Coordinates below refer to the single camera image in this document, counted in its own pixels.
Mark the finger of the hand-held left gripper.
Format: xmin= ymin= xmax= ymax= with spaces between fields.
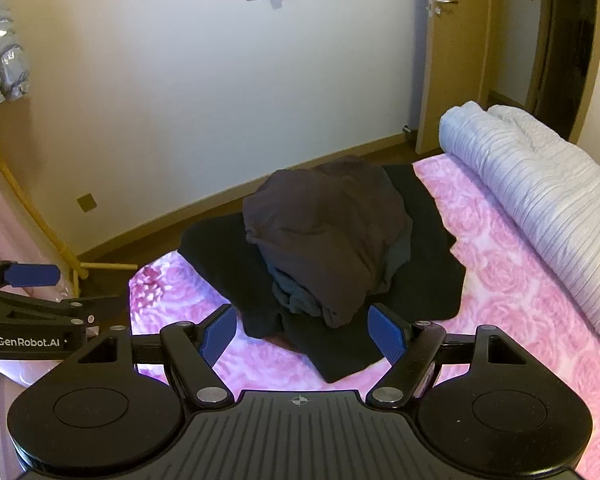
xmin=0 ymin=255 xmax=62 ymax=289
xmin=0 ymin=290 xmax=125 ymax=329

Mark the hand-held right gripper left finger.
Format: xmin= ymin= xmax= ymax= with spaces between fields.
xmin=75 ymin=304 xmax=237 ymax=408

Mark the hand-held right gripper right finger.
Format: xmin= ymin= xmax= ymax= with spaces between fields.
xmin=367 ymin=304 xmax=526 ymax=407

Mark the black garment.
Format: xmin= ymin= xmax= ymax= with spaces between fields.
xmin=177 ymin=164 xmax=467 ymax=384

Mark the brown garment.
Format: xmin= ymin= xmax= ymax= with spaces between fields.
xmin=242 ymin=156 xmax=414 ymax=330

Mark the yellow wooden rack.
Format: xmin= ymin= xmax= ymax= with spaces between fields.
xmin=0 ymin=130 xmax=139 ymax=297

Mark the grey garment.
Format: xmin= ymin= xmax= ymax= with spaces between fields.
xmin=271 ymin=232 xmax=414 ymax=319

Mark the pink floral blanket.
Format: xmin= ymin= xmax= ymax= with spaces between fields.
xmin=0 ymin=155 xmax=600 ymax=480

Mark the rolled white ribbed quilt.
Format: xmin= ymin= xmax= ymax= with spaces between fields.
xmin=439 ymin=101 xmax=600 ymax=357

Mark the silver puffer jacket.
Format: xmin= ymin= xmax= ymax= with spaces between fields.
xmin=0 ymin=0 xmax=32 ymax=116

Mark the wooden door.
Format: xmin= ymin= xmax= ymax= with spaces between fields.
xmin=414 ymin=0 xmax=492 ymax=156

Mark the dark wooden door frame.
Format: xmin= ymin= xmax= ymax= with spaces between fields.
xmin=524 ymin=0 xmax=600 ymax=147

